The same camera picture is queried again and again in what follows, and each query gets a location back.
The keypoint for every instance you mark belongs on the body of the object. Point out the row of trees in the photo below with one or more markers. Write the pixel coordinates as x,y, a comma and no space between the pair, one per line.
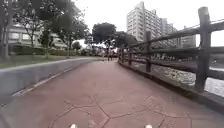
63,23

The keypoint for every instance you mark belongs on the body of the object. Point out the green hedge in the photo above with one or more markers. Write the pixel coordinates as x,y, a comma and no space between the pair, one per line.
33,50

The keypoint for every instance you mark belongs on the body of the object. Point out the pale low building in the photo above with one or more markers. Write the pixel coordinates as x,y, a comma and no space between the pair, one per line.
20,36

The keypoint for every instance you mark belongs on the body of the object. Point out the dark concrete kerb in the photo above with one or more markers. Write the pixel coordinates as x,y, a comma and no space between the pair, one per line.
186,91

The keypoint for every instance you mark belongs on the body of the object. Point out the person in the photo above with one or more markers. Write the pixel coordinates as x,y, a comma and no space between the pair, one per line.
110,56

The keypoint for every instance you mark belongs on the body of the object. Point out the red paved path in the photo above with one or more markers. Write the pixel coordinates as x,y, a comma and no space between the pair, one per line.
103,90

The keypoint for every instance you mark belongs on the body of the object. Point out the distant dark trees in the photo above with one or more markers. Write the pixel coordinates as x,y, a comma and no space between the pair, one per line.
104,33

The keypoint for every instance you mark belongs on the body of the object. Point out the robot's own part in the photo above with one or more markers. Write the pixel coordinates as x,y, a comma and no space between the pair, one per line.
72,126
148,126

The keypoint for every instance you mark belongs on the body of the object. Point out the river water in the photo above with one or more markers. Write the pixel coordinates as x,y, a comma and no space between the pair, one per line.
180,75

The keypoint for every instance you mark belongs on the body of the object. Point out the tall pale apartment buildings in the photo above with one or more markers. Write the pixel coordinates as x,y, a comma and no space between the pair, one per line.
143,23

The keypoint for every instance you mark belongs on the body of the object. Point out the dark wooden rail fence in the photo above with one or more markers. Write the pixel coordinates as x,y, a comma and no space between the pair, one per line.
203,50

